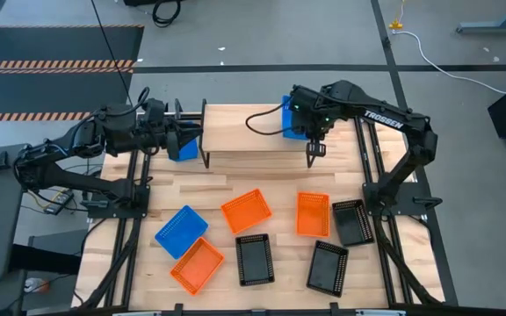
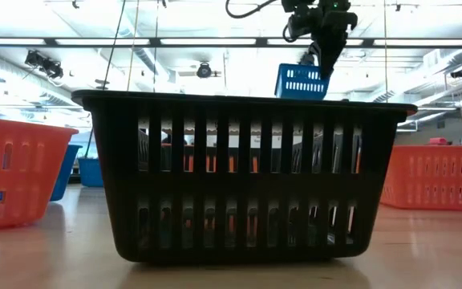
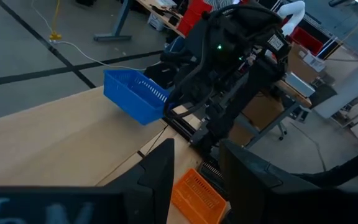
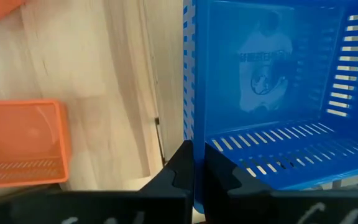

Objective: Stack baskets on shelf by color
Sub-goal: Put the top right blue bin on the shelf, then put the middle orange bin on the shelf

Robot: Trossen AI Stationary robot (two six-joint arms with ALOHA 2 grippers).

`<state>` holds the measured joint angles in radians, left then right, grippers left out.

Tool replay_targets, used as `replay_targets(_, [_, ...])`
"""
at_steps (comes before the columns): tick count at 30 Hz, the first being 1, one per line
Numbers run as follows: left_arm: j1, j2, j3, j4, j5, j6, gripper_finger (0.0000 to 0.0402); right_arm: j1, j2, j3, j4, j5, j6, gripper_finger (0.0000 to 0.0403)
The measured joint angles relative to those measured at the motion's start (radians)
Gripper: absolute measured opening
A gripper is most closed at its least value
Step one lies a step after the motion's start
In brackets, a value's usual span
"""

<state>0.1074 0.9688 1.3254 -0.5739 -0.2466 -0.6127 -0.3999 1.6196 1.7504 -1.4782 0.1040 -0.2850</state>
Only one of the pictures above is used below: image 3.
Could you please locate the yellow cable with plug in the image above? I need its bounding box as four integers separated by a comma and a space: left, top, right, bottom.
50, 0, 63, 41

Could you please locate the black bag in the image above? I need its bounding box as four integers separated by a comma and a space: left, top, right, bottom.
144, 62, 180, 90

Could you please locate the gray flat box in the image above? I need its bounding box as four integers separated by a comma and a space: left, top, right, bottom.
284, 72, 316, 98

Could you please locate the white storage box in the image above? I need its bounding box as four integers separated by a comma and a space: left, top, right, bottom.
147, 12, 167, 32

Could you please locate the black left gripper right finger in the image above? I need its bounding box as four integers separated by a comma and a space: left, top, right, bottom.
219, 139, 358, 224

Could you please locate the red storage bin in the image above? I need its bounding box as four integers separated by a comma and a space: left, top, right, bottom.
290, 26, 324, 56
176, 0, 213, 37

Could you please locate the blue plastic basket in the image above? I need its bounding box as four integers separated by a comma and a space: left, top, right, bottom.
103, 68, 171, 126

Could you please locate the person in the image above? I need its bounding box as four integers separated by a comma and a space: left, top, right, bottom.
203, 0, 242, 12

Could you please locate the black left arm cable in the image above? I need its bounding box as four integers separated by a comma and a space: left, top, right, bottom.
292, 151, 358, 187

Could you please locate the brown cardboard box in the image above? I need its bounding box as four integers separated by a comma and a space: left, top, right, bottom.
286, 42, 326, 83

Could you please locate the gray table leg foot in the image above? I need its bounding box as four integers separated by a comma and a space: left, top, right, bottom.
93, 0, 133, 42

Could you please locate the black plastic basket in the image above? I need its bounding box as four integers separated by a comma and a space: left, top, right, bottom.
201, 161, 227, 196

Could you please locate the white floor cable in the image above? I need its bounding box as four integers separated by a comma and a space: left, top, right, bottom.
31, 0, 163, 72

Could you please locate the cluttered wooden desk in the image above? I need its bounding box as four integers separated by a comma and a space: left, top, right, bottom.
137, 0, 186, 38

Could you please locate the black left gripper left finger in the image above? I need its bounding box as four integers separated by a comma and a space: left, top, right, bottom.
0, 138, 175, 224

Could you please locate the orange plastic basket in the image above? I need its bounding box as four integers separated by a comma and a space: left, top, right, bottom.
170, 168, 229, 224

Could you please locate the wooden desk with gray legs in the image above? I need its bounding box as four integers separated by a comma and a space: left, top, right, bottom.
228, 79, 313, 149

